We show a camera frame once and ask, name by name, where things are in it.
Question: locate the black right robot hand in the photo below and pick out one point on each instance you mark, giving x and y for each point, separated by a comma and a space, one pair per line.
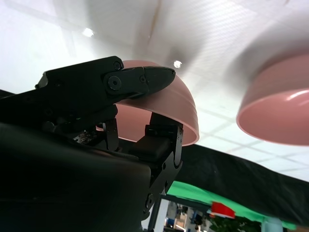
60, 181

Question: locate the pink plastic bowl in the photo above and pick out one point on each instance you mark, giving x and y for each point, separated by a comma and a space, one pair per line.
183, 104
277, 116

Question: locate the green backdrop cloth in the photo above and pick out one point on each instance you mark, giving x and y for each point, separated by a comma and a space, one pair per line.
188, 191

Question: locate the red box-shaped object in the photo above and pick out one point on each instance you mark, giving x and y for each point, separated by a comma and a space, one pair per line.
222, 209

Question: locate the black backdrop cloth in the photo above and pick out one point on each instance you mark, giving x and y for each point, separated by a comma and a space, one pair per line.
229, 174

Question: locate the green leafy plant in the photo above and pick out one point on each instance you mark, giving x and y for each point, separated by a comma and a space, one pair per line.
231, 224

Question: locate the pale teal container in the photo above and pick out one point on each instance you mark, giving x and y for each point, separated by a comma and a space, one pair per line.
272, 224

